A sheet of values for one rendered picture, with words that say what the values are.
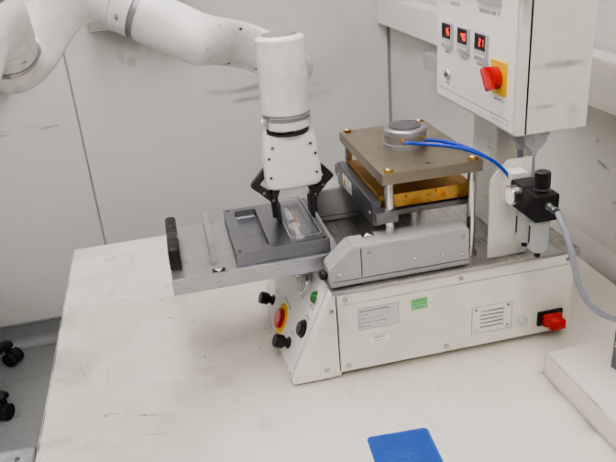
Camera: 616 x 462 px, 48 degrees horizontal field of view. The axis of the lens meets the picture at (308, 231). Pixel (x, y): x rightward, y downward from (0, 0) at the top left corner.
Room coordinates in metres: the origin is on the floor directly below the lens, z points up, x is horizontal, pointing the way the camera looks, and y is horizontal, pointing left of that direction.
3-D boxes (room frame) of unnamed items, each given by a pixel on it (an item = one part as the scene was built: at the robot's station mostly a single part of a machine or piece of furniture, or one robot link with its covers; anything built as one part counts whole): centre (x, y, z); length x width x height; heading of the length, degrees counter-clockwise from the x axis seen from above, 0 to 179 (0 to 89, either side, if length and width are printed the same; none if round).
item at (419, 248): (1.06, -0.14, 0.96); 0.26 x 0.05 x 0.07; 101
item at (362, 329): (1.19, -0.19, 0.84); 0.53 x 0.37 x 0.17; 101
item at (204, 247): (1.15, 0.11, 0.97); 0.30 x 0.22 x 0.08; 101
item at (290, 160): (1.17, 0.02, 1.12); 0.10 x 0.08 x 0.11; 101
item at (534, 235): (1.02, -0.36, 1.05); 0.15 x 0.05 x 0.15; 11
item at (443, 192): (1.20, -0.19, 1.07); 0.22 x 0.17 x 0.10; 11
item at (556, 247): (1.22, -0.22, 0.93); 0.46 x 0.35 x 0.01; 101
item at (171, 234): (1.13, 0.24, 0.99); 0.15 x 0.02 x 0.04; 11
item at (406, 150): (1.20, -0.23, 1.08); 0.31 x 0.24 x 0.13; 11
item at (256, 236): (1.16, 0.06, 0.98); 0.20 x 0.17 x 0.03; 11
